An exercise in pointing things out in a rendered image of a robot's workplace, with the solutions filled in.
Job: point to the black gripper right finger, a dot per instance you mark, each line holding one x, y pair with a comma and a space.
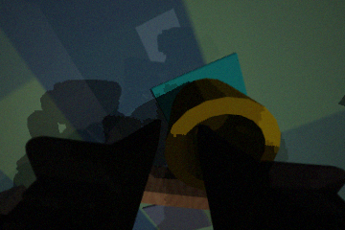
236, 183

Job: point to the brown wooden plank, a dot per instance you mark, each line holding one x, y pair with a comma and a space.
163, 188

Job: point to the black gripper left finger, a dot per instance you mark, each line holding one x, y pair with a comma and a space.
123, 166

